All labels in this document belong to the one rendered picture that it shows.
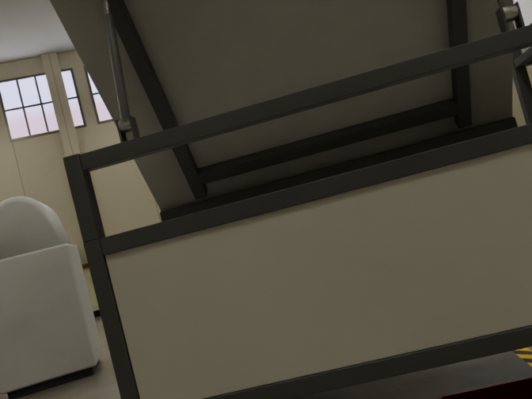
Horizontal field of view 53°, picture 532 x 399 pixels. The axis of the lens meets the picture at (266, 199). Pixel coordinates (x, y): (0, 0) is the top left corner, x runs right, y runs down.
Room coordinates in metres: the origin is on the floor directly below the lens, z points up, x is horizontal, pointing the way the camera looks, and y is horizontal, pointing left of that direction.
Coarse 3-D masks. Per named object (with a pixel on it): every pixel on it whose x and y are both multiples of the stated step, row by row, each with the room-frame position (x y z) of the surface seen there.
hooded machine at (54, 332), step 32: (0, 224) 3.75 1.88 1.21; (32, 224) 3.80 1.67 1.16; (0, 256) 3.74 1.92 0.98; (32, 256) 3.76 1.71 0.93; (64, 256) 3.81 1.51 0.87; (0, 288) 3.70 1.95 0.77; (32, 288) 3.74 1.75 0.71; (64, 288) 3.79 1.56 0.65; (0, 320) 3.68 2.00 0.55; (32, 320) 3.73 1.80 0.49; (64, 320) 3.78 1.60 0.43; (0, 352) 3.67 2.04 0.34; (32, 352) 3.72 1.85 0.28; (64, 352) 3.77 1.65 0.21; (96, 352) 3.94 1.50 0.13; (0, 384) 3.66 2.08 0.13; (32, 384) 3.71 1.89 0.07
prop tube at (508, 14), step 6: (498, 0) 1.10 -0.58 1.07; (504, 0) 1.09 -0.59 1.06; (504, 6) 1.09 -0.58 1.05; (510, 6) 1.08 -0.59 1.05; (516, 6) 1.08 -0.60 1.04; (504, 12) 1.08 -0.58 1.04; (510, 12) 1.08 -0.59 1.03; (516, 12) 1.08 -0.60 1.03; (510, 18) 1.09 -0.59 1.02; (516, 18) 1.09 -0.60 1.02
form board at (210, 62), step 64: (64, 0) 1.33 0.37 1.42; (128, 0) 1.35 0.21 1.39; (192, 0) 1.36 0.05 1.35; (256, 0) 1.37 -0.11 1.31; (320, 0) 1.38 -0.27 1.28; (384, 0) 1.40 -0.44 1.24; (512, 0) 1.42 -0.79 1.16; (128, 64) 1.46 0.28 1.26; (192, 64) 1.47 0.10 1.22; (256, 64) 1.49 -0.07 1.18; (320, 64) 1.50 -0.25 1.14; (384, 64) 1.52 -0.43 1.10; (512, 64) 1.55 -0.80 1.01; (256, 128) 1.62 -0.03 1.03; (320, 128) 1.64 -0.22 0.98; (448, 128) 1.67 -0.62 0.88
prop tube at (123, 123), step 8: (104, 16) 1.25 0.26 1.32; (112, 16) 1.25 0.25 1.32; (112, 24) 1.24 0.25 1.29; (112, 32) 1.24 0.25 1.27; (112, 40) 1.23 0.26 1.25; (112, 48) 1.23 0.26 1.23; (112, 56) 1.22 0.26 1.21; (112, 64) 1.22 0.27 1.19; (120, 64) 1.22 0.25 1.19; (120, 72) 1.22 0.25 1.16; (120, 80) 1.21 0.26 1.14; (120, 88) 1.20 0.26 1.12; (120, 96) 1.20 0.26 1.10; (120, 104) 1.20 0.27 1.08; (120, 112) 1.19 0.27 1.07; (128, 112) 1.20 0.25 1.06; (120, 120) 1.18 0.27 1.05; (128, 120) 1.18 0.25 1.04; (120, 128) 1.18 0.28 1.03; (128, 128) 1.18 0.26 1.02
